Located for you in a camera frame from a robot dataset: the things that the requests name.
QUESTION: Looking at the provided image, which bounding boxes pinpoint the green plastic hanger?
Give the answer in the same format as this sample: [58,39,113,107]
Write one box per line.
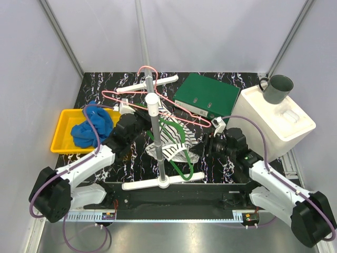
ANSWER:
[159,118,194,181]

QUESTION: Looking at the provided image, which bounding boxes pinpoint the white foam box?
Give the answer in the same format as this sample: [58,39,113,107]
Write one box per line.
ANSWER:
[227,86,316,162]

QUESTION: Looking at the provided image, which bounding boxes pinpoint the striped tank top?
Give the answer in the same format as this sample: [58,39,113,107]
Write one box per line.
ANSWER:
[160,115,200,164]

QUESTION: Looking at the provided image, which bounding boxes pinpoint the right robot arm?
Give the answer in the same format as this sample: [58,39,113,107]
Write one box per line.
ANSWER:
[192,128,336,248]

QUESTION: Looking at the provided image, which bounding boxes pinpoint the green ring binder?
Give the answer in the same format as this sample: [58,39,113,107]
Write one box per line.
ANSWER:
[173,73,240,120]

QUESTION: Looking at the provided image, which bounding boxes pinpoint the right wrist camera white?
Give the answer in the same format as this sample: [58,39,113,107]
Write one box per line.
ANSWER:
[211,116,226,136]

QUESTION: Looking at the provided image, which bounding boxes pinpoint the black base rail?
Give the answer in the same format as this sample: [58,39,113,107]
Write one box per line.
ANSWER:
[84,182,256,220]

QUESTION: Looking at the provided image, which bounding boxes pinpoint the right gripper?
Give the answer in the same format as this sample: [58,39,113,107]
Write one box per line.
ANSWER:
[189,131,236,158]

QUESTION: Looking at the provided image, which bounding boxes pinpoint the yellow plastic tray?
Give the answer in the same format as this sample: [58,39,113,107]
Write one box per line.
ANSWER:
[50,108,121,154]

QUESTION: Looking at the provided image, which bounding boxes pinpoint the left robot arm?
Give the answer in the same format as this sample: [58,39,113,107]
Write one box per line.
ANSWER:
[28,110,151,223]

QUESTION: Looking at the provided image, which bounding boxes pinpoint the grey mug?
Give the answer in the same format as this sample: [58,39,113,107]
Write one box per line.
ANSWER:
[259,75,294,104]

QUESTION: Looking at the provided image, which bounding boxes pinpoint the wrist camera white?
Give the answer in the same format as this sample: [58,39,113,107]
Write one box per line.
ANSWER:
[211,116,226,136]
[113,102,135,115]

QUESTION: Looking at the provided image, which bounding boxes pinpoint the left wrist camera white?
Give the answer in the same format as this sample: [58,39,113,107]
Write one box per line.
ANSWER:
[113,102,135,115]

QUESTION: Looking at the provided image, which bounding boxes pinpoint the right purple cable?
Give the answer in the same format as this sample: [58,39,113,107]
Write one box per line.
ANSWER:
[218,115,337,242]

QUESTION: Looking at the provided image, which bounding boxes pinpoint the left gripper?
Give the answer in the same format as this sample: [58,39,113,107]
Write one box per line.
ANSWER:
[127,106,161,145]

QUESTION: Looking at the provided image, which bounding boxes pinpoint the grey clothes stand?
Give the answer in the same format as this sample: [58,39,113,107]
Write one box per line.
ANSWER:
[115,0,205,191]

